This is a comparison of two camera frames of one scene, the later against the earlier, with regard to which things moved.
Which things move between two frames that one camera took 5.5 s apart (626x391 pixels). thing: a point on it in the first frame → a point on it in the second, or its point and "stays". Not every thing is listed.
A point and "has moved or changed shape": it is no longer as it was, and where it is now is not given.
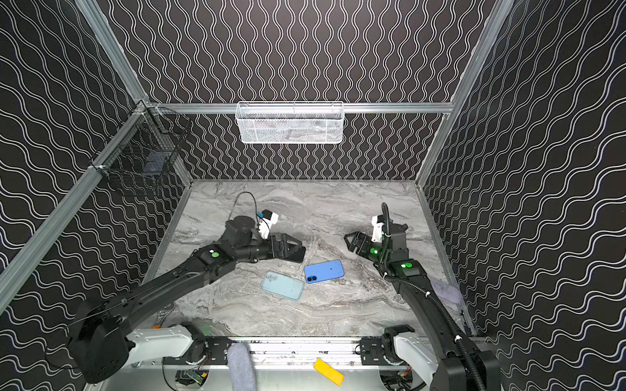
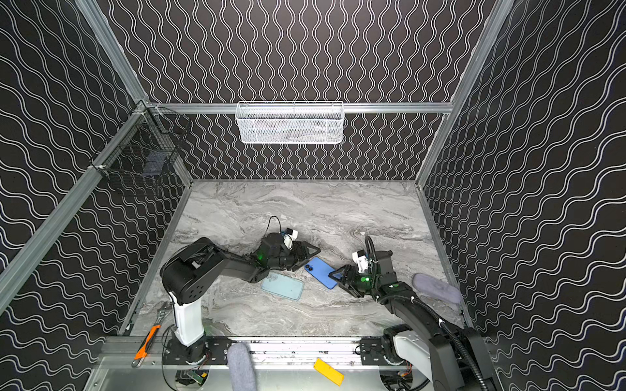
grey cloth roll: (241, 367) stays
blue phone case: (324, 271) has moved or changed shape
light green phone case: (283, 285) stays
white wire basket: (289, 122) stays
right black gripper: (361, 243) → (353, 278)
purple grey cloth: (447, 292) stays
